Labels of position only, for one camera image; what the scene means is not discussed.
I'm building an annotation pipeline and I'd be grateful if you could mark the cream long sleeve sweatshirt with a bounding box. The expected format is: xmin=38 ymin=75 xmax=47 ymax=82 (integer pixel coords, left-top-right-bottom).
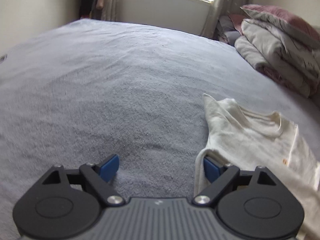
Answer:
xmin=194 ymin=94 xmax=319 ymax=239

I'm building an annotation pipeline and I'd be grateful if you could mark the grey bed sheet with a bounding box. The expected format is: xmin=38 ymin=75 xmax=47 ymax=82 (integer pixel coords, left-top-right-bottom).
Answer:
xmin=1 ymin=20 xmax=319 ymax=239

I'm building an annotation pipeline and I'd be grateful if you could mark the folded grey pink quilt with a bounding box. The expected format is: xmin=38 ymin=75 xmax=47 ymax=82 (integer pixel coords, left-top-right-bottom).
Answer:
xmin=234 ymin=19 xmax=319 ymax=98

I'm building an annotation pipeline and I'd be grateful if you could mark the small grey cushion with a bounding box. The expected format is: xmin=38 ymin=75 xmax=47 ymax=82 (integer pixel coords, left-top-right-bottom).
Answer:
xmin=216 ymin=14 xmax=246 ymax=46

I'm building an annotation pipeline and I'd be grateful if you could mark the grey pink pillow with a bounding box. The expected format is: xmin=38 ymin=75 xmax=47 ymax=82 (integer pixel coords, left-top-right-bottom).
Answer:
xmin=241 ymin=4 xmax=319 ymax=49

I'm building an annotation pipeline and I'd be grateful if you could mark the right side window curtain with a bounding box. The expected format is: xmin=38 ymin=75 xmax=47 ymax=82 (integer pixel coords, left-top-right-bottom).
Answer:
xmin=200 ymin=0 xmax=252 ymax=39

